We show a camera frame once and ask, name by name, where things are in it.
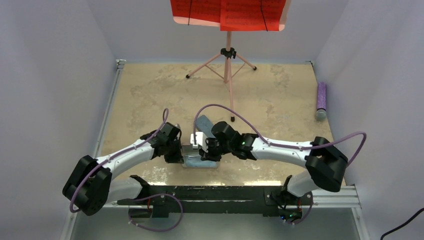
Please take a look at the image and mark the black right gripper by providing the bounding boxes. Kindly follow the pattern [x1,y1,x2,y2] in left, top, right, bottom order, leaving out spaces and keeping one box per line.
[199,137,233,162]

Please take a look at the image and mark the pink glasses case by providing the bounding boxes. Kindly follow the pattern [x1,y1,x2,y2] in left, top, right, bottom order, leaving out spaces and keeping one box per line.
[181,145,219,169]

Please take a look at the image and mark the blue cloth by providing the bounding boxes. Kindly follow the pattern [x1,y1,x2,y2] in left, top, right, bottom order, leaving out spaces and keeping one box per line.
[184,154,218,168]

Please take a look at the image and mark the grey glasses case green lining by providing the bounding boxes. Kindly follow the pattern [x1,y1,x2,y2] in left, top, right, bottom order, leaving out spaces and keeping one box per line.
[195,114,215,138]

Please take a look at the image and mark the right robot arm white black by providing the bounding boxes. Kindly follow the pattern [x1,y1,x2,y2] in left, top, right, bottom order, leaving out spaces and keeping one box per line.
[190,121,348,204]

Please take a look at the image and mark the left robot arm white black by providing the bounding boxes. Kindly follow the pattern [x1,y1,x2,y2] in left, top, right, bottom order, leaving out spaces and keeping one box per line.
[62,122,183,216]

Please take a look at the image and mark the pink music stand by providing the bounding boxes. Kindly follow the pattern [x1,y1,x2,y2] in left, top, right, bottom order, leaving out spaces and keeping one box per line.
[185,31,258,110]

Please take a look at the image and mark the purple microphone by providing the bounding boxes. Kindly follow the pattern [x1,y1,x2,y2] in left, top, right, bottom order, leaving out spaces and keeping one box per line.
[315,82,327,122]

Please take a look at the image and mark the red sheet music desk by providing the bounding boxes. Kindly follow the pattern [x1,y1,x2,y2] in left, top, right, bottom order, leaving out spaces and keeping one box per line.
[170,0,291,32]

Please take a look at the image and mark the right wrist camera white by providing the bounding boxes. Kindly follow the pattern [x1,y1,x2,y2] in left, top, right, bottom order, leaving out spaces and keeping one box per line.
[190,131,208,152]

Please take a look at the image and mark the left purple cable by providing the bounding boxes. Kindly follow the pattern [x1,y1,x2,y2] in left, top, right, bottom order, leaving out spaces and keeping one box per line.
[68,108,170,214]

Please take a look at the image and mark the black base frame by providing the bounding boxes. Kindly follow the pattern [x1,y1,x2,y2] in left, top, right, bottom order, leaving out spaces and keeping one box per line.
[117,185,312,220]

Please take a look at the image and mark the purple cable loop bottom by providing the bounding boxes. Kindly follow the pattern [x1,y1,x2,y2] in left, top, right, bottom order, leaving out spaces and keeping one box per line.
[128,193,184,233]

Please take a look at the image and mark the aluminium rail left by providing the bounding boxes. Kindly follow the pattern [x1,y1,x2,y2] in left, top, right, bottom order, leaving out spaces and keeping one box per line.
[59,59,128,240]

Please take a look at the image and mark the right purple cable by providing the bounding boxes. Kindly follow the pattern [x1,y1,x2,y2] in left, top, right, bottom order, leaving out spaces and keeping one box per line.
[192,103,368,168]

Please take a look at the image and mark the black cable bottom right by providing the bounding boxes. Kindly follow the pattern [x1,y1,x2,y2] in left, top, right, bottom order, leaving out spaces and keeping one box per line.
[380,207,424,240]

